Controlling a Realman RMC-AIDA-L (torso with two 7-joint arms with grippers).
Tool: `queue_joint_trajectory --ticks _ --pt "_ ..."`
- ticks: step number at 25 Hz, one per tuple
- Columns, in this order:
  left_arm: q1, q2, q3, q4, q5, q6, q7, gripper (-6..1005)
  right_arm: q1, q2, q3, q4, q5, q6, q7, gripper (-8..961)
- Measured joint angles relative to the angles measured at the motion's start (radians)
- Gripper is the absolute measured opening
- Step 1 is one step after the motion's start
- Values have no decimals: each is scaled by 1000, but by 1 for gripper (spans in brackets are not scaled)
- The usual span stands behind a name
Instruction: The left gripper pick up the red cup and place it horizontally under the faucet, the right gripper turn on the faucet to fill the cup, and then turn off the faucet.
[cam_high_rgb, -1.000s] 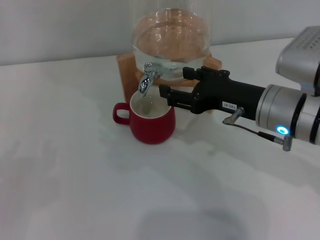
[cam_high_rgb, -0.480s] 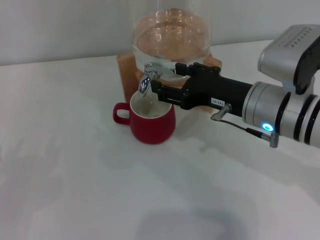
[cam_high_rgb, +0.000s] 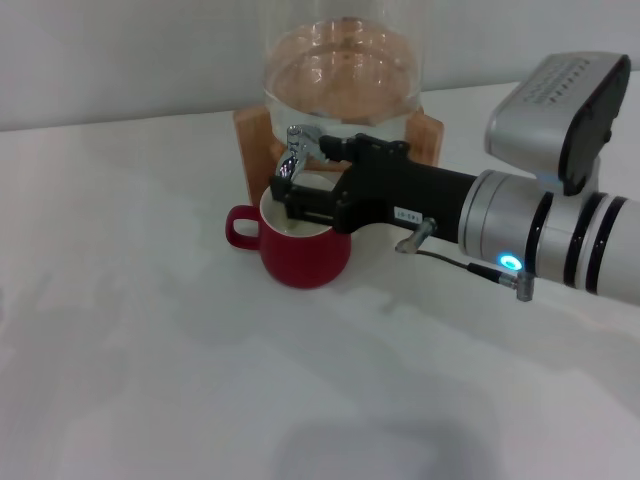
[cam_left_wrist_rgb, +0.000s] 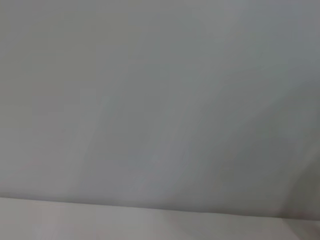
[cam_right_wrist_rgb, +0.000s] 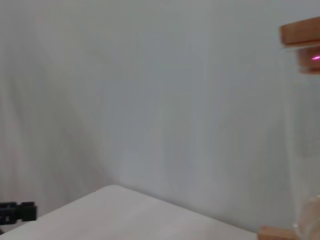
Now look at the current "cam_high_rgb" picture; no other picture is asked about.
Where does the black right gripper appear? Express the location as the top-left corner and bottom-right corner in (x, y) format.
(268, 132), (482, 247)

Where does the chrome faucet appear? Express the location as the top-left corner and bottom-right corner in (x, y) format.
(277, 123), (327, 185)

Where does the red ceramic cup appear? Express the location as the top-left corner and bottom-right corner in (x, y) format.
(224, 172), (353, 290)

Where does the wooden dispenser stand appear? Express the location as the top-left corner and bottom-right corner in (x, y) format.
(232, 104), (445, 201)

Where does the glass water dispenser jar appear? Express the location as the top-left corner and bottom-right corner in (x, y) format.
(259, 0), (429, 141)

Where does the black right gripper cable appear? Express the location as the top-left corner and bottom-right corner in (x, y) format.
(394, 217), (536, 303)

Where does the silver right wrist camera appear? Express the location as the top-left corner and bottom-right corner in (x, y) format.
(483, 52), (632, 197)

